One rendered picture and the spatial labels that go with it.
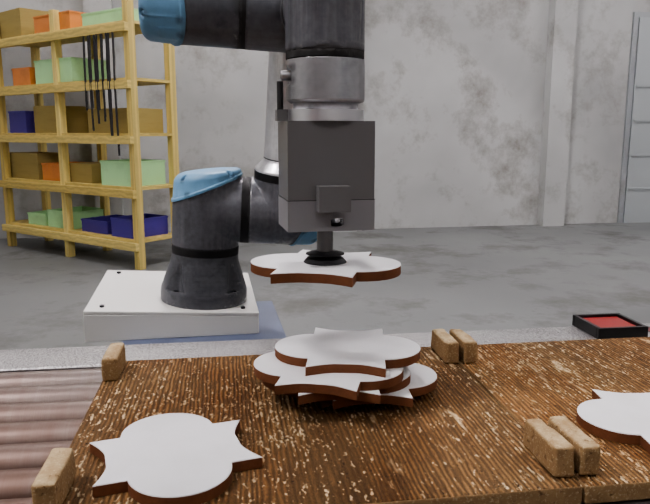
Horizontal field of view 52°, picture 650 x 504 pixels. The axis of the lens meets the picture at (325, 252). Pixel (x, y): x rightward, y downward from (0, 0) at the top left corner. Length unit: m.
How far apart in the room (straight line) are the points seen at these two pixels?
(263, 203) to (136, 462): 0.63
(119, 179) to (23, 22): 2.07
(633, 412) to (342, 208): 0.33
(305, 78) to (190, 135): 7.55
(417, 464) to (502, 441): 0.09
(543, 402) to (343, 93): 0.37
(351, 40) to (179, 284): 0.65
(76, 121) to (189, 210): 6.11
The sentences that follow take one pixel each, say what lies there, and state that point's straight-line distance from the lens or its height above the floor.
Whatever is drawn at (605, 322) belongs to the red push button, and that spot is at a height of 0.93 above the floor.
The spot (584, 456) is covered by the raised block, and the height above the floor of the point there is 0.95.
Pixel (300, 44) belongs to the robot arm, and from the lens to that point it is 0.63.
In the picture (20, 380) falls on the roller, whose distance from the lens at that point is 0.88.
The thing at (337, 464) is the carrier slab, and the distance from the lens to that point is 0.58.
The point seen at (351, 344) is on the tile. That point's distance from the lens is 0.71.
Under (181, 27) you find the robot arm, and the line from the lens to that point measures 0.73.
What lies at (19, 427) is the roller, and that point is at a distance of 0.74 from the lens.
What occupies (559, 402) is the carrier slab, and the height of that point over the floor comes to 0.94.
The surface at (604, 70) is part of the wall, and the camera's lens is 9.69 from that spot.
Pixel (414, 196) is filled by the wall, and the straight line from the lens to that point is 8.61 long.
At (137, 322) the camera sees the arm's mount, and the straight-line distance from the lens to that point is 1.14.
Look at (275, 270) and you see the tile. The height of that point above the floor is 1.08.
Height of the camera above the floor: 1.20
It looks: 10 degrees down
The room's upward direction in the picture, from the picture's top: straight up
